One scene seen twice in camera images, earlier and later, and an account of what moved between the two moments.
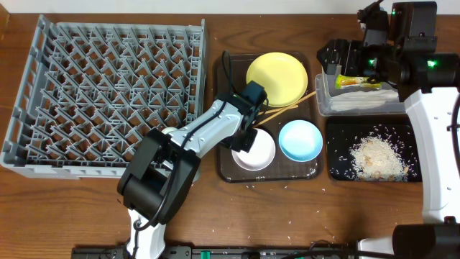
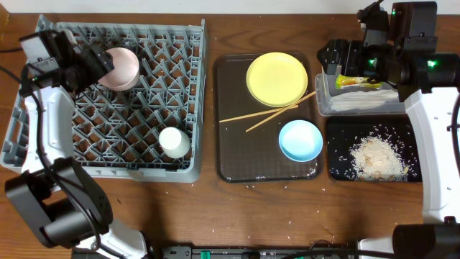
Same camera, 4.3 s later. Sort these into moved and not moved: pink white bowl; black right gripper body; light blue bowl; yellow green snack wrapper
Moved: pink white bowl
Not moved: light blue bowl; yellow green snack wrapper; black right gripper body
